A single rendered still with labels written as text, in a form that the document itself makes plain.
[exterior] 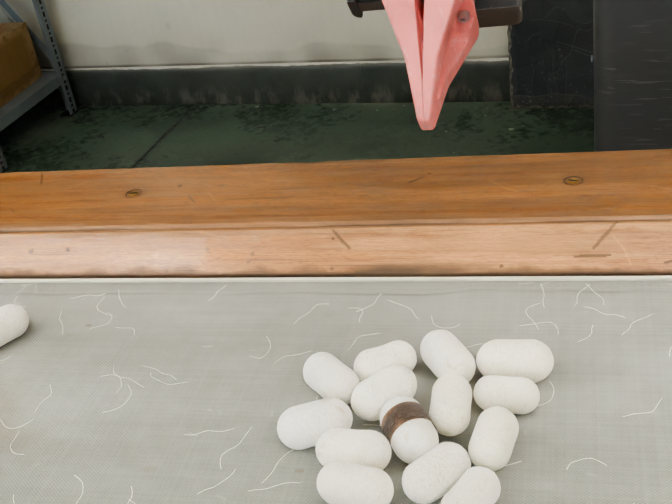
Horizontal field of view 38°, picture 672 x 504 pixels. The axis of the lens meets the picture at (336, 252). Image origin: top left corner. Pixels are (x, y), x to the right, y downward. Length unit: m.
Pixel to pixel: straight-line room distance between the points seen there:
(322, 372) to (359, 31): 2.22
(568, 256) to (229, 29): 2.30
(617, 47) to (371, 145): 1.24
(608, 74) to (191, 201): 0.81
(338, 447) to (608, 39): 0.97
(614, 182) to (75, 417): 0.35
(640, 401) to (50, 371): 0.33
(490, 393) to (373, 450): 0.07
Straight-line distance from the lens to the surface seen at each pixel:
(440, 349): 0.50
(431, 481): 0.43
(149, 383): 0.55
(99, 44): 3.04
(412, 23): 0.51
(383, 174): 0.66
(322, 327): 0.56
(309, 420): 0.47
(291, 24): 2.74
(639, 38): 1.34
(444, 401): 0.47
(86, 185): 0.73
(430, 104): 0.51
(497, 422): 0.45
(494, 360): 0.49
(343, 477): 0.44
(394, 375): 0.48
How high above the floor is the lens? 1.06
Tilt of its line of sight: 31 degrees down
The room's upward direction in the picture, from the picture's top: 10 degrees counter-clockwise
